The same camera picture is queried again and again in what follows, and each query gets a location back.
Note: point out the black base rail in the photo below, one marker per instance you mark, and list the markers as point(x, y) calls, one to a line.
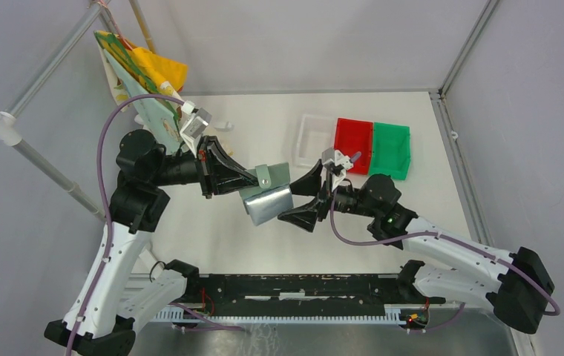
point(301, 295)

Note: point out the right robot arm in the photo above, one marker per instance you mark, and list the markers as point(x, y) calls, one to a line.
point(514, 286)

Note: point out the patterned cloth bags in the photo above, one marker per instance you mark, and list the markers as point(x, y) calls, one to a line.
point(133, 71)

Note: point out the green plastic bin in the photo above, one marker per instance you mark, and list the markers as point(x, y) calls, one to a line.
point(391, 152)

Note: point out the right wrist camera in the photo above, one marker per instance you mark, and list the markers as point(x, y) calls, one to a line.
point(337, 163)

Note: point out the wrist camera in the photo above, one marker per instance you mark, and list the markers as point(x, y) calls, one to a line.
point(197, 120)
point(337, 163)

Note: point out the white pipe pole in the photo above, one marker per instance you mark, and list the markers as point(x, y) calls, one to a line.
point(12, 138)

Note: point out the clear plastic bin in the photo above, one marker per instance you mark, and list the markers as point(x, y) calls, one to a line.
point(315, 134)

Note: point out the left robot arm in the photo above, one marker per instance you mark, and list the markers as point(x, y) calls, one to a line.
point(102, 321)

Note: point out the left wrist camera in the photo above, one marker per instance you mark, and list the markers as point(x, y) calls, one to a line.
point(197, 120)

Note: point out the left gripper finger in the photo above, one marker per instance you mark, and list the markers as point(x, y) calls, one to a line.
point(226, 169)
point(226, 184)

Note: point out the red plastic bin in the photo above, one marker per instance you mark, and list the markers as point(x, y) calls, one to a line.
point(353, 136)

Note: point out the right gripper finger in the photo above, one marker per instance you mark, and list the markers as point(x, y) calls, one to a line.
point(305, 217)
point(309, 185)

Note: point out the green leather card holder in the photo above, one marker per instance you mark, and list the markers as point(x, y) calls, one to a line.
point(271, 179)

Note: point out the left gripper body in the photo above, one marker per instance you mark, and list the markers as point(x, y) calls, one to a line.
point(204, 155)

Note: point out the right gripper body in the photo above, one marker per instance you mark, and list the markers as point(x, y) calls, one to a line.
point(340, 199)

